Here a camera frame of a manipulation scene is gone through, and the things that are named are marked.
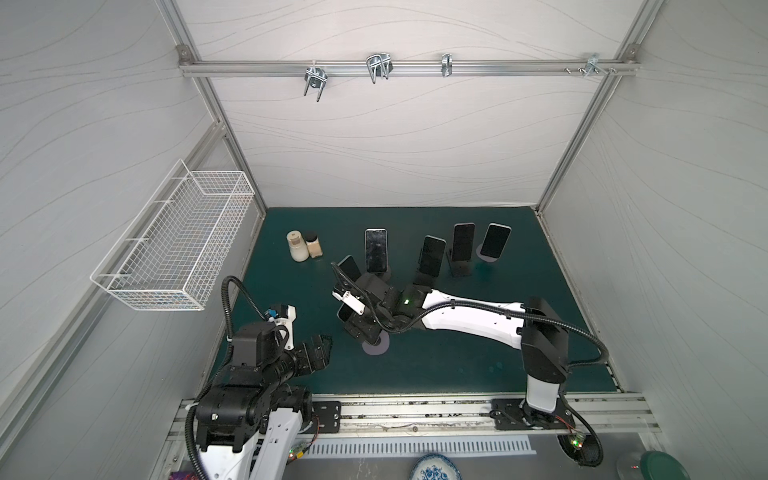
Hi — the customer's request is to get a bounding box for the phone with dark frame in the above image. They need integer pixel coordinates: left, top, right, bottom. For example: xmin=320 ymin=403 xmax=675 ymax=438
xmin=417 ymin=235 xmax=446 ymax=277

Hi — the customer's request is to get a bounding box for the phone with light green frame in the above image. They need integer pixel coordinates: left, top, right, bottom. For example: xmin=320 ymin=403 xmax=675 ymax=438
xmin=337 ymin=304 xmax=356 ymax=324

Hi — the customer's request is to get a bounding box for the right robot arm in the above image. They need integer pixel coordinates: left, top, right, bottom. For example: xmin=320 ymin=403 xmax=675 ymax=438
xmin=332 ymin=274 xmax=569 ymax=419

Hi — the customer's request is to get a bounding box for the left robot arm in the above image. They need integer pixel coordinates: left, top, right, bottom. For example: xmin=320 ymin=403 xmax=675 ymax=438
xmin=185 ymin=321 xmax=333 ymax=479

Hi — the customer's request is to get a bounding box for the phone on middle purple stand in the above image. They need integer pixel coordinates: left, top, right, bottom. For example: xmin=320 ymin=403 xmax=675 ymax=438
xmin=338 ymin=255 xmax=361 ymax=282

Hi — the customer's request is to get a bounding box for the purple round stand front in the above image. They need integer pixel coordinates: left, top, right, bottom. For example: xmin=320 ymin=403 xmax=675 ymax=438
xmin=362 ymin=331 xmax=390 ymax=356

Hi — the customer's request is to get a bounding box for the black folding phone stand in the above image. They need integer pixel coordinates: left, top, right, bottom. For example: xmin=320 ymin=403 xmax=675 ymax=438
xmin=413 ymin=271 xmax=437 ymax=289

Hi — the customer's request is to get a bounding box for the phone with cracked screen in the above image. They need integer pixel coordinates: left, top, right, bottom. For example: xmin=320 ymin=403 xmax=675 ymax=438
xmin=364 ymin=228 xmax=388 ymax=274

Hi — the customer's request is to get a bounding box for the black rectangular phone stand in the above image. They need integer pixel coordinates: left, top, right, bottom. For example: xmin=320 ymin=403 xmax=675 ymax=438
xmin=446 ymin=249 xmax=472 ymax=278

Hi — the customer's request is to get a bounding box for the lilac round phone stand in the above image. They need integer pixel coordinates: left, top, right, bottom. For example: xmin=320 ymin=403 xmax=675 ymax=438
xmin=475 ymin=245 xmax=499 ymax=263

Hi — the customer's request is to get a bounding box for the small brown bottle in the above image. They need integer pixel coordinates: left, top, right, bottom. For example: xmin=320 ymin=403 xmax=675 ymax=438
xmin=304 ymin=232 xmax=323 ymax=258

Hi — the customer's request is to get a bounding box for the cream plastic bottle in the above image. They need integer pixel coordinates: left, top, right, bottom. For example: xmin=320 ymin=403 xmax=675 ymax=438
xmin=286 ymin=230 xmax=310 ymax=262

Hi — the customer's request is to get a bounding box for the blue white plate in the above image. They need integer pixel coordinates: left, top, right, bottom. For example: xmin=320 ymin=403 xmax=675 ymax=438
xmin=409 ymin=454 xmax=462 ymax=480

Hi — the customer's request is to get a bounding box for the green round lid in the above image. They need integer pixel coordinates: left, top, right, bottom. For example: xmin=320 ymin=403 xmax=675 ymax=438
xmin=638 ymin=451 xmax=691 ymax=480

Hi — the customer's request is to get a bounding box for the metal top crossbar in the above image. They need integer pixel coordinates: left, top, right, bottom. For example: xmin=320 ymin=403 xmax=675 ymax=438
xmin=179 ymin=53 xmax=640 ymax=78

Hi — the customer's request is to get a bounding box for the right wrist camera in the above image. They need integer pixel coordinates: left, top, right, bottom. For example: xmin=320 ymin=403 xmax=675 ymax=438
xmin=332 ymin=290 xmax=366 ymax=315

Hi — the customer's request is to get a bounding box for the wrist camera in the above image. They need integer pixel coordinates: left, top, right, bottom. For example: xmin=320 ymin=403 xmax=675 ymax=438
xmin=266 ymin=304 xmax=297 ymax=351
xmin=332 ymin=290 xmax=366 ymax=315

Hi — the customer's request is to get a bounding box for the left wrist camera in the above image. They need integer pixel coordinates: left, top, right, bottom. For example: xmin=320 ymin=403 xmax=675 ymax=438
xmin=266 ymin=304 xmax=297 ymax=351

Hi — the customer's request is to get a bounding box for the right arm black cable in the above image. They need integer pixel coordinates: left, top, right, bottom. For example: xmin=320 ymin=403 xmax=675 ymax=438
xmin=331 ymin=262 xmax=611 ymax=368

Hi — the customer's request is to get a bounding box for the phone with purple frame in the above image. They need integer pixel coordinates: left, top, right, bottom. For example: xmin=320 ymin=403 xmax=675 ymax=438
xmin=450 ymin=223 xmax=476 ymax=262

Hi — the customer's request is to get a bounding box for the phone with white frame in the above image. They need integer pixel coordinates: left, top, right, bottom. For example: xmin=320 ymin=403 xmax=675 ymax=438
xmin=481 ymin=223 xmax=512 ymax=258

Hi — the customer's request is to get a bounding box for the white wire basket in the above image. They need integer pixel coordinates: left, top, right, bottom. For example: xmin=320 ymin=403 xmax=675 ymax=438
xmin=90 ymin=160 xmax=255 ymax=312

